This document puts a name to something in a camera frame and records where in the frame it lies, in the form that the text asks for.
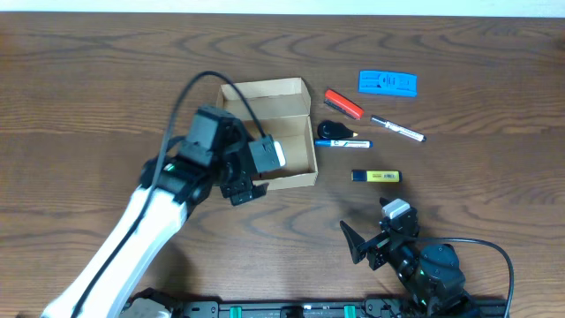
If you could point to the blue whiteboard marker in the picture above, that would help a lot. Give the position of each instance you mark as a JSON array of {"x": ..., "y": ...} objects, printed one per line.
[{"x": 343, "y": 143}]

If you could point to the brown cardboard box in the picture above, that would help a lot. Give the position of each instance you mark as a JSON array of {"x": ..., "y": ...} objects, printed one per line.
[{"x": 282, "y": 107}]

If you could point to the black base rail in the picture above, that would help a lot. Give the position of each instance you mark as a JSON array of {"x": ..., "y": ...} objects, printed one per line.
[{"x": 151, "y": 303}]

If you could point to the yellow highlighter with blue cap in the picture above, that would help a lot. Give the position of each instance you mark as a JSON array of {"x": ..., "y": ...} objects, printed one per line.
[{"x": 377, "y": 176}]

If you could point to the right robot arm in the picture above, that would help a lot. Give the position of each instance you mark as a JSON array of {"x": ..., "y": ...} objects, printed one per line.
[{"x": 431, "y": 275}]

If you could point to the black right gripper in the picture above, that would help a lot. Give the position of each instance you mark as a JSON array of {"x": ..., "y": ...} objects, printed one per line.
[{"x": 378, "y": 247}]

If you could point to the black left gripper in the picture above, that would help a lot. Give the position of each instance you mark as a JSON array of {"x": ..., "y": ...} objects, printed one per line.
[{"x": 241, "y": 189}]

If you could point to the blue plastic holder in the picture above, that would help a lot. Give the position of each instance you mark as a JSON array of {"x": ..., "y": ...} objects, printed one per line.
[{"x": 387, "y": 83}]

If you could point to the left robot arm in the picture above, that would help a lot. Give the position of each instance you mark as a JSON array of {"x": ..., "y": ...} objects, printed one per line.
[{"x": 217, "y": 151}]

